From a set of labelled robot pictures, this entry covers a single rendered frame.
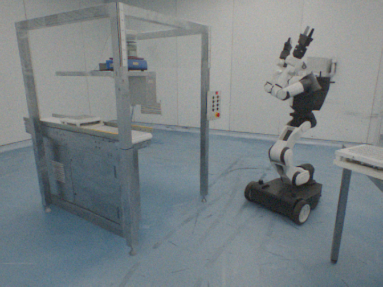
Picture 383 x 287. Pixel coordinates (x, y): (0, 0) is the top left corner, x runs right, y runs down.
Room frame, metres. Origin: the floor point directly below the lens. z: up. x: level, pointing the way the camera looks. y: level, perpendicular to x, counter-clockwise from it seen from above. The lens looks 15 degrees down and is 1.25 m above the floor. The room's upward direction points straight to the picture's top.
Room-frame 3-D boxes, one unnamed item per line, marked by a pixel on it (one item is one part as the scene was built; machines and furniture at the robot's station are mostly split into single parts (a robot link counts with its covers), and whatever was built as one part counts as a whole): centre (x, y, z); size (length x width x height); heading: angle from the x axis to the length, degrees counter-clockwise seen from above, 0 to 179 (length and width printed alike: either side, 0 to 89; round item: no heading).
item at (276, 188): (2.44, -0.97, 0.19); 0.64 x 0.52 x 0.33; 128
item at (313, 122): (2.50, -1.05, 0.81); 0.28 x 0.13 x 0.18; 128
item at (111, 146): (2.22, 0.92, 0.76); 1.30 x 0.29 x 0.10; 56
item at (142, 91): (2.00, 0.37, 1.13); 0.22 x 0.11 x 0.20; 56
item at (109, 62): (1.94, 0.43, 1.30); 0.21 x 0.20 x 0.09; 146
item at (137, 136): (2.22, 0.92, 0.79); 1.35 x 0.25 x 0.05; 56
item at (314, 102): (2.45, -1.03, 1.08); 0.34 x 0.30 x 0.36; 171
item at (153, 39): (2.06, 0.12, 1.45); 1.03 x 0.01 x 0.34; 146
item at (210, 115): (2.49, -0.21, 0.96); 0.17 x 0.06 x 0.26; 146
